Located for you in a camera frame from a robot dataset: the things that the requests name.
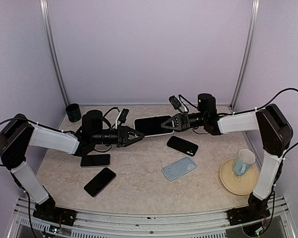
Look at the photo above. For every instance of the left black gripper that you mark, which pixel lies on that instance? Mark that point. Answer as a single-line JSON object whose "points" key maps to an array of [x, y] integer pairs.
{"points": [[123, 136]]}

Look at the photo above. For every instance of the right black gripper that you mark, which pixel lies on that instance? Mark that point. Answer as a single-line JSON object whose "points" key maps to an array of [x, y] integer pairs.
{"points": [[182, 120]]}

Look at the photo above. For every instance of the light blue phone case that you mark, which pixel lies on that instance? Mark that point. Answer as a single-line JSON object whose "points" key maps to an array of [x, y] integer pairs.
{"points": [[178, 168]]}

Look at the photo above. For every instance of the black phone purple edge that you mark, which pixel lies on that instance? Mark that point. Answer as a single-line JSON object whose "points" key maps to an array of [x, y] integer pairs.
{"points": [[99, 182]]}

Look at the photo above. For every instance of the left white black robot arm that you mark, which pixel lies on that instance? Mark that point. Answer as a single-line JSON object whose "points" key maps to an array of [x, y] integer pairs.
{"points": [[20, 133]]}

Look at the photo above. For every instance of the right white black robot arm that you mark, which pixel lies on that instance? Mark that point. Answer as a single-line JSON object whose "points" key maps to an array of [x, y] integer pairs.
{"points": [[275, 131]]}

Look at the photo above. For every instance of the black phone silver edge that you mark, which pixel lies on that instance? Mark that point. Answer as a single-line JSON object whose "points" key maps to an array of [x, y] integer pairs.
{"points": [[91, 161]]}

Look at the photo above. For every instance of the dark green cup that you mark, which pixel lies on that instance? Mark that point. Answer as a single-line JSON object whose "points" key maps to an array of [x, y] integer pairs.
{"points": [[73, 112]]}

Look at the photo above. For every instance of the light blue mug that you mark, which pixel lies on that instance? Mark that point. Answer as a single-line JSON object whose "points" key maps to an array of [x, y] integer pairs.
{"points": [[245, 159]]}

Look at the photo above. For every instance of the beige round plate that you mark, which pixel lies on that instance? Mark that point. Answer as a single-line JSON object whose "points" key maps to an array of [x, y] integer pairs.
{"points": [[238, 185]]}

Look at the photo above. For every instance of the front aluminium rail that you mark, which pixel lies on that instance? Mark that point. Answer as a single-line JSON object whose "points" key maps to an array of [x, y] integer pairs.
{"points": [[211, 224]]}

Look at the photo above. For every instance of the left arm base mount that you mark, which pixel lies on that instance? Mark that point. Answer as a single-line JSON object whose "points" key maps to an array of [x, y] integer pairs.
{"points": [[54, 214]]}

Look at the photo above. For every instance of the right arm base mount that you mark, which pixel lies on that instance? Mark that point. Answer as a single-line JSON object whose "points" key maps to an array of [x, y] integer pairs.
{"points": [[252, 212]]}

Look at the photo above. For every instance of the right aluminium frame post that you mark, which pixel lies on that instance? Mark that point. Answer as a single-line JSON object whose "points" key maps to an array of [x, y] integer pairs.
{"points": [[246, 53]]}

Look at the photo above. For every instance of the aluminium frame post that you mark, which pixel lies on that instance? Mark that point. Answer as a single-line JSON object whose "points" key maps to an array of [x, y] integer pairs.
{"points": [[52, 49], [246, 53]]}

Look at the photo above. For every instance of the left aluminium frame post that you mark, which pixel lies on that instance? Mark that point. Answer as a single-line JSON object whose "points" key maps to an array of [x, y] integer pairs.
{"points": [[52, 49]]}

